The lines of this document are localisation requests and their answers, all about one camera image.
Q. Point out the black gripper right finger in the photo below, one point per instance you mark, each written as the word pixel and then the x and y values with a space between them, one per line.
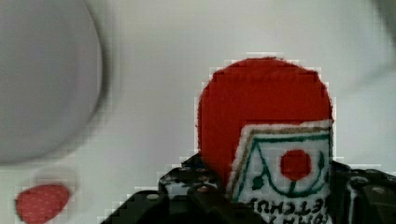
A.
pixel 361 196

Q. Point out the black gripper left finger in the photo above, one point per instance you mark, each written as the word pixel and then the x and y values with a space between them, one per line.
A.
pixel 188 194

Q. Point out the red ketchup bottle toy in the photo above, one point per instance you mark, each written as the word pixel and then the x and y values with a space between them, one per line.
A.
pixel 265 128

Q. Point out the red strawberry toy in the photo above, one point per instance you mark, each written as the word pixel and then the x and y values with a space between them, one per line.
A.
pixel 40 204

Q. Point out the lavender round plate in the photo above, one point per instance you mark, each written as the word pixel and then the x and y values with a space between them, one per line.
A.
pixel 51 75

